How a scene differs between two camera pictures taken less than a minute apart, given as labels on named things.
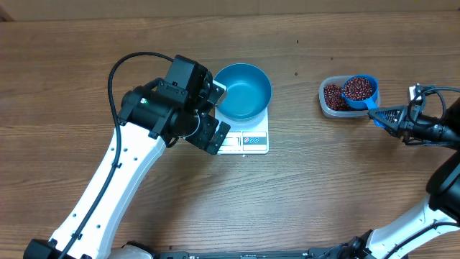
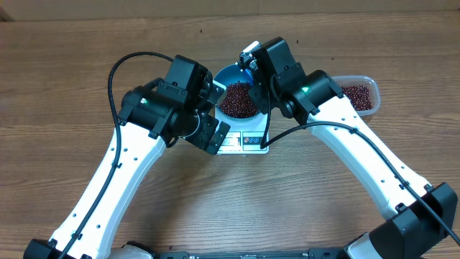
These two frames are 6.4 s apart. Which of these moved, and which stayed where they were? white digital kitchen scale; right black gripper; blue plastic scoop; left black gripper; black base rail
Moved: blue plastic scoop; right black gripper
Stayed: black base rail; white digital kitchen scale; left black gripper
